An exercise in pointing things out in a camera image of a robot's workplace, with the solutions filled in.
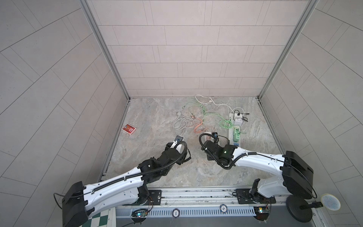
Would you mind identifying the green cable bundle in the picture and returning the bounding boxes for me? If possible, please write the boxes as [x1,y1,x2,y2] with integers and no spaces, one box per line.
[182,97,242,131]

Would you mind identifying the red card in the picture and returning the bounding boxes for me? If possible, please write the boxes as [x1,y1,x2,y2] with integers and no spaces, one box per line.
[122,124,136,135]

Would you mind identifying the white charger with black cable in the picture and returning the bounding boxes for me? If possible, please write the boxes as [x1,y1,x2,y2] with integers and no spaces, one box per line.
[233,110,249,122]

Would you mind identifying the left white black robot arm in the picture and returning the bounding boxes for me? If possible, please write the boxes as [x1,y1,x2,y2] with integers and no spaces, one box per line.
[59,136,190,227]

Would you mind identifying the aluminium rail frame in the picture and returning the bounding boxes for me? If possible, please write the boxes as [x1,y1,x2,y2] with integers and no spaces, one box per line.
[96,185,327,219]

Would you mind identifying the grey small strip cord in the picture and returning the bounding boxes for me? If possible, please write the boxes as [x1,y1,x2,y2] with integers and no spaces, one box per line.
[171,111,196,132]

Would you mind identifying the white power strip cord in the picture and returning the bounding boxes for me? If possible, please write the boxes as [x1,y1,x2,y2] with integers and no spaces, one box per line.
[194,94,242,114]

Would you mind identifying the long colourful socket power strip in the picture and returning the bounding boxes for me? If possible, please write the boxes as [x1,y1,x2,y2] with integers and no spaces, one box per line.
[228,110,244,147]

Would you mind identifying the pink charger with cable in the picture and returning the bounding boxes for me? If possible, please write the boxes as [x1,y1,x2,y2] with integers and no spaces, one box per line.
[191,114,206,134]

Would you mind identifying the circuit board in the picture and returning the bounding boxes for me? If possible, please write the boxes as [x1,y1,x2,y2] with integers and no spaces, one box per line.
[253,206,270,221]
[131,209,148,224]

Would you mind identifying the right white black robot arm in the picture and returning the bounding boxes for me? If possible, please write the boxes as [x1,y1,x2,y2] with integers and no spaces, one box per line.
[199,133,317,202]

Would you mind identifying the green white checkerboard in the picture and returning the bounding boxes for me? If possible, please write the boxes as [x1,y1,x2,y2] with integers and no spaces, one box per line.
[82,208,116,227]

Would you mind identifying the black round stand base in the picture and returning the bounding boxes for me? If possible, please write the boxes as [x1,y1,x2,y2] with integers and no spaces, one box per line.
[285,195,323,223]

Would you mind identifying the left circuit board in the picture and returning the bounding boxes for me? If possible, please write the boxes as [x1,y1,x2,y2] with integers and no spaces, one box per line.
[131,209,148,224]

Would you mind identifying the white round mesh disc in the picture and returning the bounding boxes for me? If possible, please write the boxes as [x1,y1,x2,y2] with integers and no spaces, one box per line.
[320,194,341,211]

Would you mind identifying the right circuit board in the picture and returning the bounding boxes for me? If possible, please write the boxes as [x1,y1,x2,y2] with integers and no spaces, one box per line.
[253,206,270,221]

